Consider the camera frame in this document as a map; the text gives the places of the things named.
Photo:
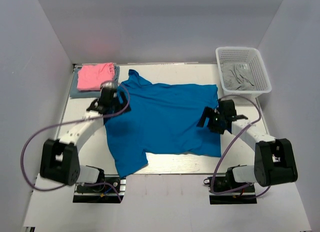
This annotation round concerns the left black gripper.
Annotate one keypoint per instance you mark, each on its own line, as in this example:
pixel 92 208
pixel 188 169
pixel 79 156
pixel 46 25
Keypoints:
pixel 120 102

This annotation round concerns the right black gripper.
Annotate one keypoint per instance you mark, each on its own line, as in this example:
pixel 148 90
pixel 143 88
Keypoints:
pixel 208 118

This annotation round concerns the blue t shirt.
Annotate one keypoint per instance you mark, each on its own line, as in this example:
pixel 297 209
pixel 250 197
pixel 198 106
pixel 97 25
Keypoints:
pixel 162 120

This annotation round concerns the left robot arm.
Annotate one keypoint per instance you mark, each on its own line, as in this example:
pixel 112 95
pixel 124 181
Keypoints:
pixel 60 157

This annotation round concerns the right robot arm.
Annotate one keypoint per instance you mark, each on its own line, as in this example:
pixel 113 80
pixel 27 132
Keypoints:
pixel 274 161

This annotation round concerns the pink folded t shirt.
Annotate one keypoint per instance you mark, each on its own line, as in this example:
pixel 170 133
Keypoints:
pixel 90 77

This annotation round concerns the grey t shirt in basket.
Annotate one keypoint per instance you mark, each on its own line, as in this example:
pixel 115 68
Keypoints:
pixel 237 77

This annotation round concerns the grey-blue folded t shirt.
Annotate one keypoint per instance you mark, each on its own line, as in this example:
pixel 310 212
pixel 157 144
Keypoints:
pixel 75 93

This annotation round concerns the white plastic basket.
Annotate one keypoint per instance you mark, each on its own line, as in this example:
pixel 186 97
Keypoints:
pixel 249 57

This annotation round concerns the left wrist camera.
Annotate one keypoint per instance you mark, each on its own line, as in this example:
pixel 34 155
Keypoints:
pixel 109 84

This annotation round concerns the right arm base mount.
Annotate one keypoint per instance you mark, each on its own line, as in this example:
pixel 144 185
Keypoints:
pixel 230 193

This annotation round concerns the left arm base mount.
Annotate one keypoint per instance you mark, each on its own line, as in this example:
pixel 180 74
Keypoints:
pixel 112 188

